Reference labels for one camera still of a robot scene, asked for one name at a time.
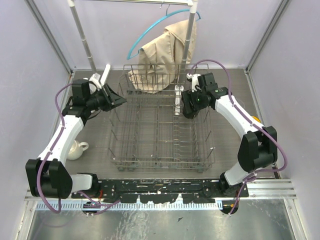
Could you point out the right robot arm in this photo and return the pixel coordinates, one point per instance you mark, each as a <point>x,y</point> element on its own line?
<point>257,149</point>

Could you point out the yellow plastic cup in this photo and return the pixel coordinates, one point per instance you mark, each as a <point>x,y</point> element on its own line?
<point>256,119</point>

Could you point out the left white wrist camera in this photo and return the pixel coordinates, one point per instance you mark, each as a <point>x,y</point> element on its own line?
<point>97,80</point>

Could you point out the white metal clothes rack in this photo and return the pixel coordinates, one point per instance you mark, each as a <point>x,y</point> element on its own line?
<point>109,32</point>

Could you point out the cream speckled ceramic mug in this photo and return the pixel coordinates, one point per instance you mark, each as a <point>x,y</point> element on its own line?
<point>76,150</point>

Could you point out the black mug cream inside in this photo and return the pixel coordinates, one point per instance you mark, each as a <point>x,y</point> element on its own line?
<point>189,115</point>

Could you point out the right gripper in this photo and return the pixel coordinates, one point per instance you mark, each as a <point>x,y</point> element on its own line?
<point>188,95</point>

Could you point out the white slotted cable duct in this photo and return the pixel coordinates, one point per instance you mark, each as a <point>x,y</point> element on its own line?
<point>178,205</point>

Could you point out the beige cloth garment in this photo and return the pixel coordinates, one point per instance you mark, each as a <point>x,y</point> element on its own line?
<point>160,59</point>

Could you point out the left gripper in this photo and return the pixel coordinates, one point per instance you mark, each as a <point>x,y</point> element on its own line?
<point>108,95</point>

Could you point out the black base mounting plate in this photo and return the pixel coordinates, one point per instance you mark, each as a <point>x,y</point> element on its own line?
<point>160,191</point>

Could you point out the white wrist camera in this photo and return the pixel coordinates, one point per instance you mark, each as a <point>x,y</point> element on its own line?
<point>97,80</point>
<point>193,78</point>

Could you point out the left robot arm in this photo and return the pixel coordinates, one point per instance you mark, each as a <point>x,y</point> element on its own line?
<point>47,175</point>

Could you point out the teal clothes hanger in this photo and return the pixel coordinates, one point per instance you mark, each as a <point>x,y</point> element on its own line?
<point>150,30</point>

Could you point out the grey wire dish rack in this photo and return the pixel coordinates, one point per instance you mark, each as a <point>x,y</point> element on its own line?
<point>150,131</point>

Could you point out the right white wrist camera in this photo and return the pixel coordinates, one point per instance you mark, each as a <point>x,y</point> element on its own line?
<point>193,78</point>

